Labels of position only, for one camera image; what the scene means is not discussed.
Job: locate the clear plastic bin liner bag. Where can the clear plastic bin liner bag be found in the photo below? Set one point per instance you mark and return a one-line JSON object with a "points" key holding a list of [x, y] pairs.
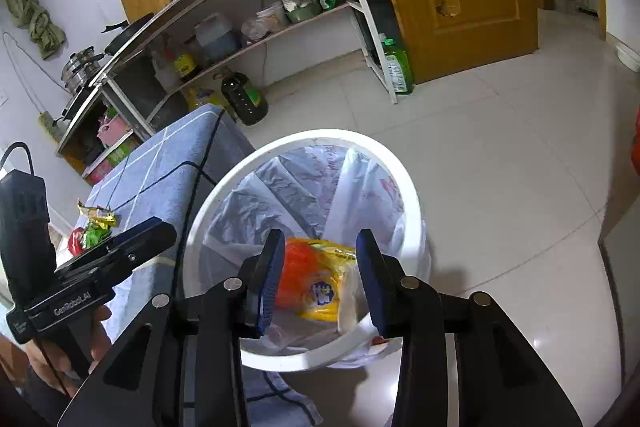
{"points": [[300, 187]]}

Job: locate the white plastic tub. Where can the white plastic tub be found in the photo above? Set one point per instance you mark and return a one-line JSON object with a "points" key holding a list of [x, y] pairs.
{"points": [[275, 16]]}

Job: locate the knotted plastic food bag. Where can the knotted plastic food bag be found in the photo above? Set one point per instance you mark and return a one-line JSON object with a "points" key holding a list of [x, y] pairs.
{"points": [[255, 32]]}

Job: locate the green carton box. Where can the green carton box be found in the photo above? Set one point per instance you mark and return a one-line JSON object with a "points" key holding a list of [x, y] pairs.
{"points": [[120, 153]]}

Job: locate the black frying pan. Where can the black frying pan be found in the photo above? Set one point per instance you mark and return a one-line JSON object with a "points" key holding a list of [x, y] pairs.
{"points": [[130, 34]]}

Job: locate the yellow label oil bottle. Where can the yellow label oil bottle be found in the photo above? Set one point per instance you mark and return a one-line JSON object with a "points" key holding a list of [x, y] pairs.
{"points": [[185, 67]]}

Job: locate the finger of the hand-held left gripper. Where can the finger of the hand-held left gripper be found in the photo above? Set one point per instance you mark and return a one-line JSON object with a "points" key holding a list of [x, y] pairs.
{"points": [[145, 234]]}

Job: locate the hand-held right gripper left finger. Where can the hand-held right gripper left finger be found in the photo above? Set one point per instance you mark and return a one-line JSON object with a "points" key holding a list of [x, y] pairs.
{"points": [[266, 289]]}

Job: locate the white floor basin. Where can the white floor basin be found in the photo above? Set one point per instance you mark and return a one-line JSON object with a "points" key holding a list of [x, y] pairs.
{"points": [[630, 57]]}

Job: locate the green detergent bottle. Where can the green detergent bottle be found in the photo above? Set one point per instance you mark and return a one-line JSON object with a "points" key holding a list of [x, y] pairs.
{"points": [[398, 67]]}

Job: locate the blue checked table cloth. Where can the blue checked table cloth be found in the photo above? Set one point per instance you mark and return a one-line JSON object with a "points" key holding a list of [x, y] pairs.
{"points": [[165, 167]]}

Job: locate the pink carton box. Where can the pink carton box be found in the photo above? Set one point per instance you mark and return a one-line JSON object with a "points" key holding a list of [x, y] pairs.
{"points": [[100, 172]]}

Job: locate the orange yellow snack packet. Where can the orange yellow snack packet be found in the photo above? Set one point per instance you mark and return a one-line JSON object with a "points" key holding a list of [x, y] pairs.
{"points": [[320, 279]]}

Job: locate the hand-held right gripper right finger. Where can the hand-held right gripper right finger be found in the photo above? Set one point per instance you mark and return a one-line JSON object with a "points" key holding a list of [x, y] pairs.
{"points": [[372, 289]]}

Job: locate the green snack wrapper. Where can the green snack wrapper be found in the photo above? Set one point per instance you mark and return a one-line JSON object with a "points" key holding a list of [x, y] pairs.
{"points": [[97, 237]]}

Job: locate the jug with blue liquid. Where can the jug with blue liquid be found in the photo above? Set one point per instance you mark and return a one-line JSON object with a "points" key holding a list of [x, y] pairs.
{"points": [[217, 39]]}

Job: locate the hanging green cloth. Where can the hanging green cloth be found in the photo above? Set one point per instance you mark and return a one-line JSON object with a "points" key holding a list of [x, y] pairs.
{"points": [[37, 19]]}

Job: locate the person's left hand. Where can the person's left hand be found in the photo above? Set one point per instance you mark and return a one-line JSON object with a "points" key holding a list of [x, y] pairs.
{"points": [[97, 332]]}

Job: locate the low wooden side shelf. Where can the low wooden side shelf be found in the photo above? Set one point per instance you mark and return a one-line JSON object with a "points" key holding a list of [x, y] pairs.
{"points": [[80, 112]]}

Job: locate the white plastic bottle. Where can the white plastic bottle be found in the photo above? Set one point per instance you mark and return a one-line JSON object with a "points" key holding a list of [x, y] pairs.
{"points": [[162, 72]]}

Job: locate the black induction cooker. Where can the black induction cooker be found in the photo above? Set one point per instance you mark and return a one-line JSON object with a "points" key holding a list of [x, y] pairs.
{"points": [[80, 102]]}

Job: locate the large dark oil bottle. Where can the large dark oil bottle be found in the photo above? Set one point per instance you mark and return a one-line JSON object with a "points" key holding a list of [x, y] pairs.
{"points": [[245, 99]]}

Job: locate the red snack wrapper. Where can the red snack wrapper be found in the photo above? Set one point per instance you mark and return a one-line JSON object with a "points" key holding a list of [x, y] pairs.
{"points": [[76, 243]]}

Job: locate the wall power strip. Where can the wall power strip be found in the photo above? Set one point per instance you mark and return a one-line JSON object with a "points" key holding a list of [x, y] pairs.
{"points": [[46, 126]]}

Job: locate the gold yellow snack wrapper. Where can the gold yellow snack wrapper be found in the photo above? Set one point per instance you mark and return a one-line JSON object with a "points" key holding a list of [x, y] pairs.
{"points": [[100, 213]]}

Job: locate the green bowl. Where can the green bowl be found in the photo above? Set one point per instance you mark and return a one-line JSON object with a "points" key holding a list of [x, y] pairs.
{"points": [[304, 13]]}

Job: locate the steel steamer pot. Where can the steel steamer pot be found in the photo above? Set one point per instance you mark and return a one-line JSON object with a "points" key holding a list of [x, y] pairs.
{"points": [[82, 69]]}

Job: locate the yellow printed bag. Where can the yellow printed bag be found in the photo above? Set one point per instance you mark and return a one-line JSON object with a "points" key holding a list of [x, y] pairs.
{"points": [[205, 98]]}

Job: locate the white round trash bin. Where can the white round trash bin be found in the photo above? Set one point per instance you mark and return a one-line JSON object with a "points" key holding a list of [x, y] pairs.
{"points": [[320, 135]]}

